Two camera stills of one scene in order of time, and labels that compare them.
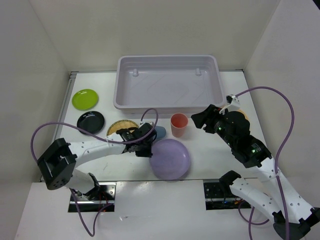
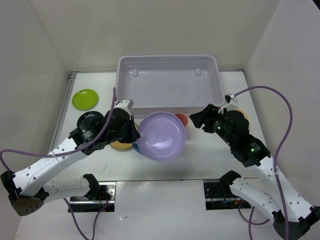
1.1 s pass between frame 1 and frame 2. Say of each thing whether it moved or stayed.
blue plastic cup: moved
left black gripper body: moved
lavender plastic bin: stayed
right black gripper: stayed
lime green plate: stayed
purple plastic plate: moved
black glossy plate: stayed
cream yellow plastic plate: stayed
